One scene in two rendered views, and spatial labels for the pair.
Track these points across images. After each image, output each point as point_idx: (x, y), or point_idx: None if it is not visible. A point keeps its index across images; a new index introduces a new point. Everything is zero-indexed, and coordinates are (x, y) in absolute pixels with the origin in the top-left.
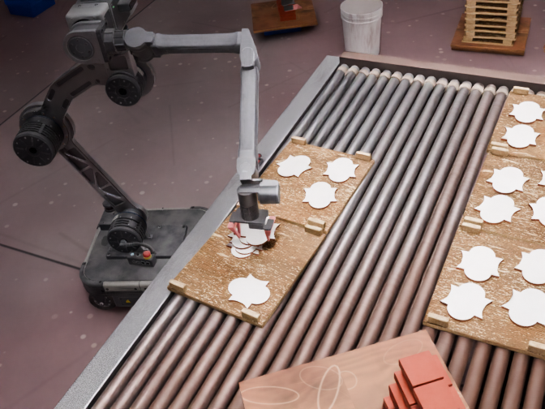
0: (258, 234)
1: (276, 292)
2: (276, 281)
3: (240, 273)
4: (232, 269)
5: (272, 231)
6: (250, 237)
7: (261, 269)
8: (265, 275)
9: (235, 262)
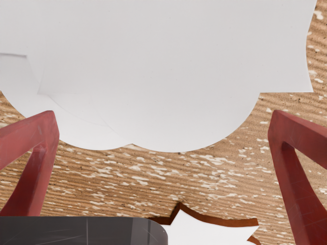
0: (177, 63)
1: (284, 239)
2: (284, 209)
3: (135, 197)
4: (94, 186)
5: (292, 21)
6: (124, 101)
7: (217, 174)
8: (238, 196)
9: (92, 160)
